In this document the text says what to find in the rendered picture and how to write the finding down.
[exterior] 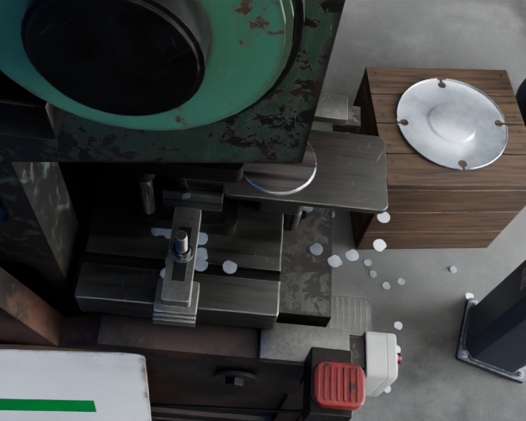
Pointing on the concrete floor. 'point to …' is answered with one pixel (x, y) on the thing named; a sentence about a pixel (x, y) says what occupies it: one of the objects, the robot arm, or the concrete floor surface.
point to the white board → (63, 384)
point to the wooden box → (441, 222)
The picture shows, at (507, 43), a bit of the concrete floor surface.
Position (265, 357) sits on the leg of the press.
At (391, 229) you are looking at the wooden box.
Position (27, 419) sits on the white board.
